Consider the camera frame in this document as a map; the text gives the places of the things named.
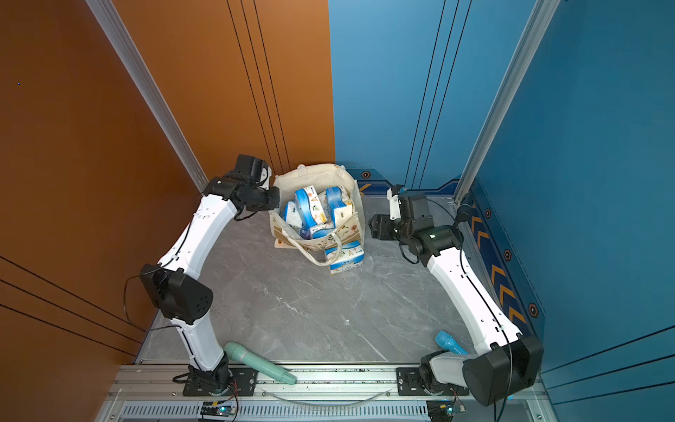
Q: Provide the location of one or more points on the cream floral canvas bag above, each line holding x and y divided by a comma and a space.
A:
321, 177

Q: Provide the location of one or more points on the right circuit board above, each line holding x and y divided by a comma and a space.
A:
444, 411

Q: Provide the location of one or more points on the left circuit board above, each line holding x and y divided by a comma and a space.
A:
218, 411

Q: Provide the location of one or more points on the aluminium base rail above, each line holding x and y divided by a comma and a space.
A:
324, 392

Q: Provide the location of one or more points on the purple cartoon tissue pack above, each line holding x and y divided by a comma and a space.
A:
306, 233

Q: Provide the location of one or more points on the aluminium corner post right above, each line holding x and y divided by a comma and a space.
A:
534, 31

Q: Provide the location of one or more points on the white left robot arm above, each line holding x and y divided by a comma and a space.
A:
173, 283

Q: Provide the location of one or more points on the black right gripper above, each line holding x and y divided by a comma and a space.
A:
381, 227

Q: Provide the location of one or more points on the blue handheld cylinder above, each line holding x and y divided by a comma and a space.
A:
448, 343

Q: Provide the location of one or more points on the circuit board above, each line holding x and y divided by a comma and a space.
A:
444, 411
218, 411

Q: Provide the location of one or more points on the green handheld cylinder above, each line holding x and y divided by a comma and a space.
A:
241, 354

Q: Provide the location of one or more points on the aluminium corner post left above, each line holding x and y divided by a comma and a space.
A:
121, 40

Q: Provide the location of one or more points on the aluminium corner post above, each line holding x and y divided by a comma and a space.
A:
534, 31
121, 40

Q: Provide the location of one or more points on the black round-base microphone stand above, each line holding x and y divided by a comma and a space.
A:
464, 213

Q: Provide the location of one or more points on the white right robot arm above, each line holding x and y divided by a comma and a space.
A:
505, 361

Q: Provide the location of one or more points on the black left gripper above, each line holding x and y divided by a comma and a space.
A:
274, 204

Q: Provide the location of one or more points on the blue tissue pack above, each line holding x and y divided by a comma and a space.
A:
310, 209
339, 204
291, 215

